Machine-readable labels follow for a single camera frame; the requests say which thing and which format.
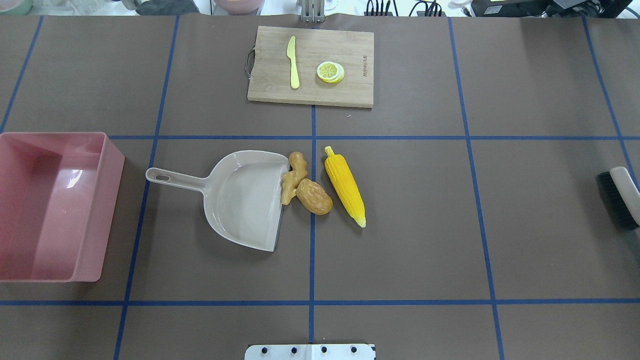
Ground toy brown potato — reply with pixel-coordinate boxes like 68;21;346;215
295;178;333;215

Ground toy yellow corn cob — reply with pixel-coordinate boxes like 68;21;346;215
324;146;367;228

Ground toy ginger root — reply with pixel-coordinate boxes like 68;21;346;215
281;152;308;205

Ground beige plastic dustpan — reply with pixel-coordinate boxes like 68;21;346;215
145;150;290;252

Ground beige hand brush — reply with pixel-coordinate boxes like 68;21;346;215
596;166;640;231

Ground pink plastic bin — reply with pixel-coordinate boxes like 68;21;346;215
0;132;125;283

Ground yellow toy knife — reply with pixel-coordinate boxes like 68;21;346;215
286;35;300;89

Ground toy lemon slices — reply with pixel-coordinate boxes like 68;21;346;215
317;61;345;84

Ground wooden cutting board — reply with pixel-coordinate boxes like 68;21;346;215
247;25;375;109

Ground pink bowl with ice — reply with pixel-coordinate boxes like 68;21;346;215
213;0;265;15

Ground dark grey cloth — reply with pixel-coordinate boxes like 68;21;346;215
135;0;200;16

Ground aluminium frame post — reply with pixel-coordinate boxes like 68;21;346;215
297;0;326;23

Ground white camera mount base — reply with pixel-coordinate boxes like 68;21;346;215
244;343;377;360

